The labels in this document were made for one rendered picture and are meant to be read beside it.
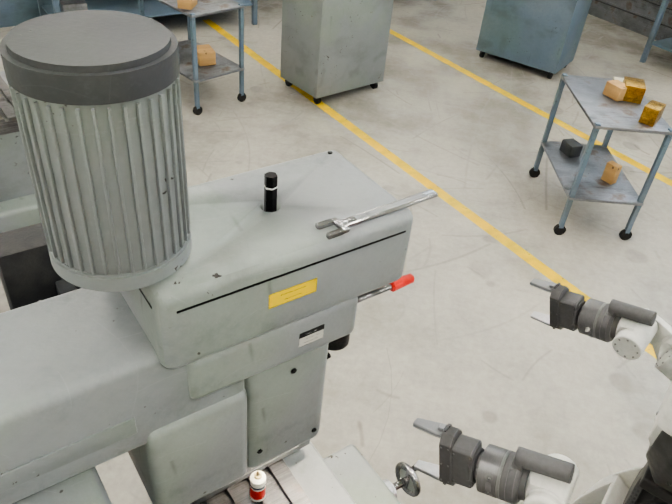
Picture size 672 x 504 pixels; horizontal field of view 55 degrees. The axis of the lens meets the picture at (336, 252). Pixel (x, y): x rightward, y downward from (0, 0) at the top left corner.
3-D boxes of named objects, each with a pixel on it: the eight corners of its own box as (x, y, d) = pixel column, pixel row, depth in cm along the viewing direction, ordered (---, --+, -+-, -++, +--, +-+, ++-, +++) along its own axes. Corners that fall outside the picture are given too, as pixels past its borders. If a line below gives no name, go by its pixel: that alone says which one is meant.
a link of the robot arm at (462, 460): (455, 462, 129) (514, 483, 123) (435, 494, 122) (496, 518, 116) (455, 411, 124) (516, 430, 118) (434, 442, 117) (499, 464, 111)
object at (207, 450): (199, 393, 145) (192, 308, 129) (251, 476, 129) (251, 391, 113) (115, 429, 135) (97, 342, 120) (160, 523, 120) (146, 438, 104)
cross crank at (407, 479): (404, 469, 219) (409, 448, 211) (426, 497, 211) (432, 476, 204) (366, 491, 211) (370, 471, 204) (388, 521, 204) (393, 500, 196)
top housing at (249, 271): (329, 211, 137) (335, 142, 127) (407, 282, 120) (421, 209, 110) (107, 280, 114) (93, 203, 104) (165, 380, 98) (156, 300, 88)
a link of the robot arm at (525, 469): (515, 471, 123) (577, 492, 118) (496, 510, 115) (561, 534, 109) (518, 424, 119) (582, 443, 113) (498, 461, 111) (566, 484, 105)
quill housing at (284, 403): (277, 375, 154) (281, 273, 135) (324, 438, 141) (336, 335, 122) (203, 408, 145) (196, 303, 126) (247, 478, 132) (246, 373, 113)
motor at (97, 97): (161, 199, 107) (141, 1, 88) (214, 266, 95) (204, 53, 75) (34, 232, 97) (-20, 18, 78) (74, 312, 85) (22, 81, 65)
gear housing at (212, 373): (290, 263, 138) (292, 225, 132) (356, 334, 122) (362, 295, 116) (137, 316, 122) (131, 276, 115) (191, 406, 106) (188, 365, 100)
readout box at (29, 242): (105, 282, 145) (91, 204, 132) (119, 306, 140) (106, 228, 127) (10, 312, 136) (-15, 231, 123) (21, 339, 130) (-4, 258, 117)
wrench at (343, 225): (427, 189, 116) (427, 185, 116) (441, 199, 114) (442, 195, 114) (315, 227, 104) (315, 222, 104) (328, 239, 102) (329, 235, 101)
